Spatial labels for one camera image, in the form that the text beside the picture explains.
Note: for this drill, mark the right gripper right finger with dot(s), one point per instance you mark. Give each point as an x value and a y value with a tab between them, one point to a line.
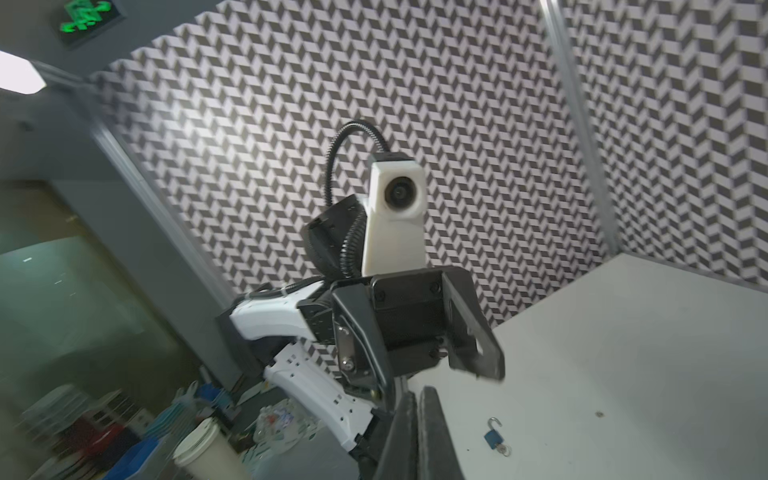
437	456

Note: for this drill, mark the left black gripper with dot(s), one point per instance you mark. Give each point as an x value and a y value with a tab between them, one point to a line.
395	325

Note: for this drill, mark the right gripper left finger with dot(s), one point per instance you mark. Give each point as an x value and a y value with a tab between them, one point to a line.
399	459

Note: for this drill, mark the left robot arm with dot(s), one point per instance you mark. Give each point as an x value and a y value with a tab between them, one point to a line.
270	336

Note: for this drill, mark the blue padlock left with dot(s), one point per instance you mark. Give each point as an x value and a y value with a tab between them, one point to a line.
494	439

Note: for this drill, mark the white paper cup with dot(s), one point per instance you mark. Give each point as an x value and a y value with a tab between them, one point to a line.
205	453

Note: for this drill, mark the blue plastic bin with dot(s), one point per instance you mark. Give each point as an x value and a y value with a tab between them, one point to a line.
139	462

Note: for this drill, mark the green exit sign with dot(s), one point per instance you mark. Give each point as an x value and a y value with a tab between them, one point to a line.
78	20

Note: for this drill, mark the ceiling light strip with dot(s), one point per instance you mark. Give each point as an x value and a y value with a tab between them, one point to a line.
19	75

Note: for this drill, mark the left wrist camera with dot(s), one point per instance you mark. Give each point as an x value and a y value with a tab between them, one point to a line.
396	208

